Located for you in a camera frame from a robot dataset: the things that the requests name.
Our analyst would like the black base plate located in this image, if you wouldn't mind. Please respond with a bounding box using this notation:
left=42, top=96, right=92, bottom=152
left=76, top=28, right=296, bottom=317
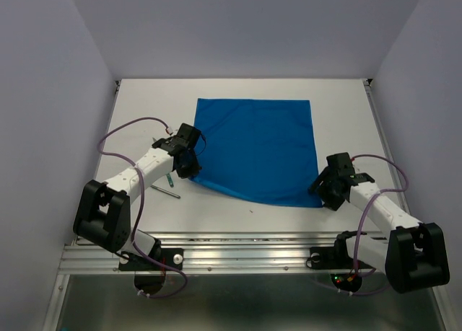
left=305, top=246, right=354, bottom=270
left=118, top=247, right=184, bottom=272

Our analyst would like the green handled knife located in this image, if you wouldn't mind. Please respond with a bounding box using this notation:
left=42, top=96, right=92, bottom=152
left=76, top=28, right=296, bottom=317
left=165, top=174, right=174, bottom=188

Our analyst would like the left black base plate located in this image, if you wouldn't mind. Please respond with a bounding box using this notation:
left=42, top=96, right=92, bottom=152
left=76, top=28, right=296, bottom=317
left=118, top=247, right=184, bottom=272

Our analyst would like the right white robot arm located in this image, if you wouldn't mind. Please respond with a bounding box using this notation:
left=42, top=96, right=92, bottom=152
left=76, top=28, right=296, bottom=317
left=305, top=153, right=450, bottom=296

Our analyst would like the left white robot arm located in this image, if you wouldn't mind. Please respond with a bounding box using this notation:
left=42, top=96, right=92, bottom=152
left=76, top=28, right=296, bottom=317
left=73, top=123, right=204, bottom=269

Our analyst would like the aluminium rail frame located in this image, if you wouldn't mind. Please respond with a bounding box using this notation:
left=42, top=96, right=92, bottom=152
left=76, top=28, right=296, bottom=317
left=44, top=79, right=457, bottom=330

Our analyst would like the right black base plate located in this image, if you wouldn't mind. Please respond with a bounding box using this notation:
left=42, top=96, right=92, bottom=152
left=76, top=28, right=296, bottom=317
left=305, top=246, right=354, bottom=270

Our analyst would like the blue cloth napkin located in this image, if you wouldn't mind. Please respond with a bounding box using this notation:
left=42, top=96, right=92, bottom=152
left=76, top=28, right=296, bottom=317
left=192, top=98, right=322, bottom=208

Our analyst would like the silver metal fork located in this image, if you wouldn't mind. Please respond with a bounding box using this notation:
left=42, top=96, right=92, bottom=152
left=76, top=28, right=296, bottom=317
left=150, top=185, right=181, bottom=199

